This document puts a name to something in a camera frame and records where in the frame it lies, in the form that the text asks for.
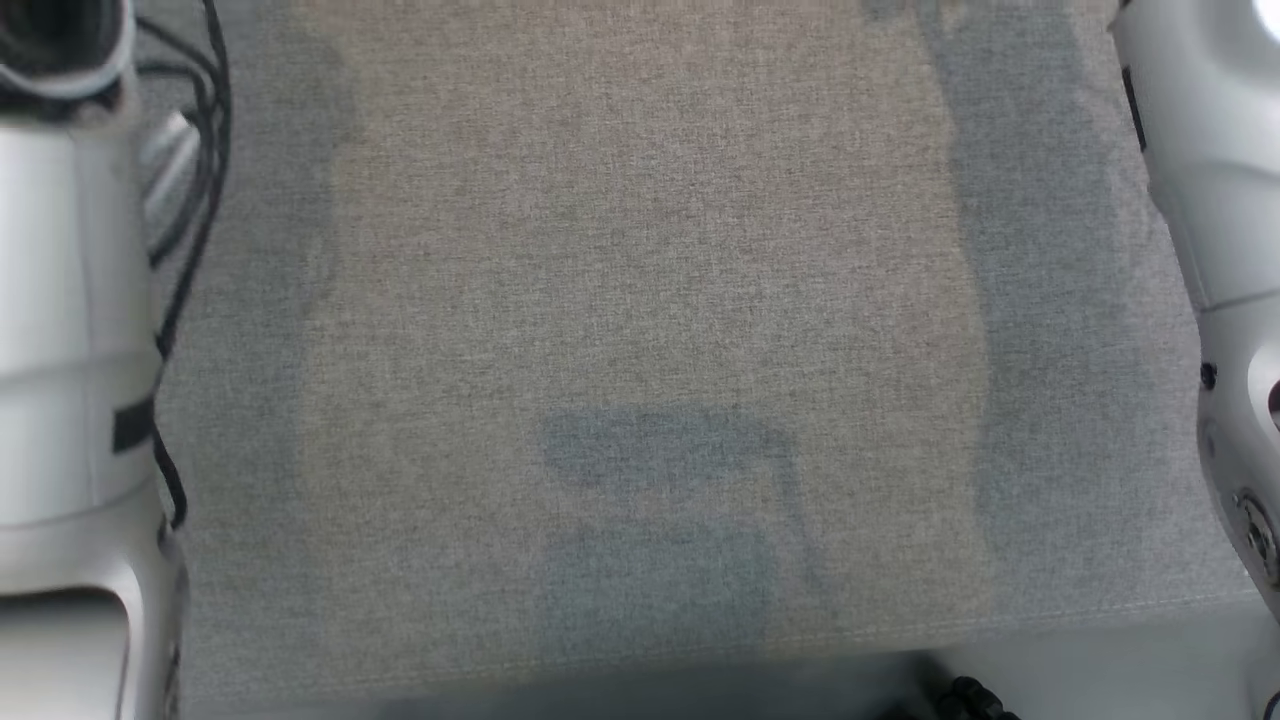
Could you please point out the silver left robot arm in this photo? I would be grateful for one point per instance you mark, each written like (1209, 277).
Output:
(60, 300)

